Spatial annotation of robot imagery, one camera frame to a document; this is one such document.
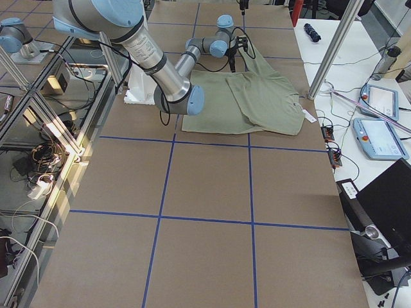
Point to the olive green long-sleeve shirt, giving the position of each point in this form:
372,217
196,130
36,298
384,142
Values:
258,99

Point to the white paper price tag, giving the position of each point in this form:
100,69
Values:
309,117

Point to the grey water bottle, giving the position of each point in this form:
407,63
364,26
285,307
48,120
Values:
387,60

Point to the far blue teach pendant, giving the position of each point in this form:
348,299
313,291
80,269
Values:
379,99

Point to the orange black circuit board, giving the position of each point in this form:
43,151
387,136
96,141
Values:
327,133

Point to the black laptop computer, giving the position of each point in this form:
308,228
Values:
384,203

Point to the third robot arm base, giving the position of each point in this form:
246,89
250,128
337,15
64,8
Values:
17,41

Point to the aluminium frame post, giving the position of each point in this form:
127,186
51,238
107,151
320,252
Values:
353,7

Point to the folded dark blue umbrella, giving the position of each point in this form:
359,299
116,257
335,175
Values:
311,32

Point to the near blue teach pendant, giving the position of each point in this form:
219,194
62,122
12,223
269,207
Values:
378,140

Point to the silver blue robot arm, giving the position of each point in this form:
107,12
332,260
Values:
123,23
222,43

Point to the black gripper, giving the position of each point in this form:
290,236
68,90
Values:
232,58

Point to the blue teach pendant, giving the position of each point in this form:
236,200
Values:
378,140
379,99

